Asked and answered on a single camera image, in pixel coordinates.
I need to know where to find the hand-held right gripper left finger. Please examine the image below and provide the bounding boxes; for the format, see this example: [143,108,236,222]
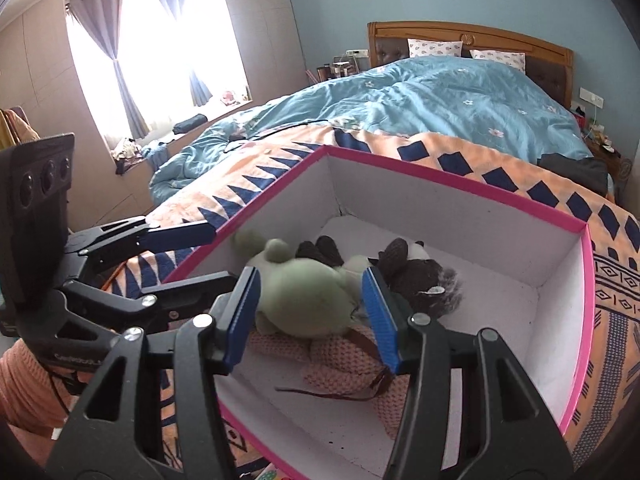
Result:
[47,266,262,480]

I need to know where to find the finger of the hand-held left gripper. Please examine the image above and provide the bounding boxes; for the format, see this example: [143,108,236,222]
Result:
[62,270,241,335]
[62,215,217,281]

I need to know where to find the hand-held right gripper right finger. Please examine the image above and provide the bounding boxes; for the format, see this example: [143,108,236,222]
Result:
[361,266,583,480]

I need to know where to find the green plush toy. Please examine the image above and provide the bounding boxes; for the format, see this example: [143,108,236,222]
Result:
[231,230,373,336]

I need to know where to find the pink-rimmed white cardboard box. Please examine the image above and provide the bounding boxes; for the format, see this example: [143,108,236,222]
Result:
[165,144,596,478]

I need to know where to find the person's left forearm pink sleeve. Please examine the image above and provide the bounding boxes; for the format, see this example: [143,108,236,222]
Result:
[0,340,86,436]

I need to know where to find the dark grey plush toy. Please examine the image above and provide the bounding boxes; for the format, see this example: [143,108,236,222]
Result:
[295,235,463,318]

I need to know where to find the pile of clothes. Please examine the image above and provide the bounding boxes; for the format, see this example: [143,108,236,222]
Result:
[112,137,168,176]

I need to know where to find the dark pouch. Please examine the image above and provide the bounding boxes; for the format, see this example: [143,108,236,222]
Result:
[172,114,208,136]

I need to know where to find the yellow hanging clothes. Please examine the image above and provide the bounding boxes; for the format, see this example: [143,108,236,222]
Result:
[0,107,41,151]

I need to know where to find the grey-blue curtain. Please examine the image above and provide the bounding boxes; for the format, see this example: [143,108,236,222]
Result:
[67,0,151,141]
[142,0,213,108]

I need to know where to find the blue floral duvet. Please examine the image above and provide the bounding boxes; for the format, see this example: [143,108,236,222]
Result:
[149,55,608,206]

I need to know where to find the cluttered bedside table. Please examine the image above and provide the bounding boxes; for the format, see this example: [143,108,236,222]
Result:
[305,57,371,83]

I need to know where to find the dark cloth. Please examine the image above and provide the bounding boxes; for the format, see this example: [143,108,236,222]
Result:
[537,152,613,196]

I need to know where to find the orange patterned blanket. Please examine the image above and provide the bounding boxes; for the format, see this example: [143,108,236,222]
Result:
[100,122,640,480]

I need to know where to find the white patterned pillow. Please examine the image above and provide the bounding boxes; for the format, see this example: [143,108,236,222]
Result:
[470,49,527,73]
[407,38,463,59]

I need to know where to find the wooden nightstand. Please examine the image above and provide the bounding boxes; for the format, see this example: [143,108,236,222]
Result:
[575,105,633,201]

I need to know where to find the wooden bed headboard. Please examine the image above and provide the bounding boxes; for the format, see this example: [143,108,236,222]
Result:
[367,21,575,111]

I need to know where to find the black cable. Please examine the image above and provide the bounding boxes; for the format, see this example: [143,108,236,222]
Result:
[225,120,331,153]

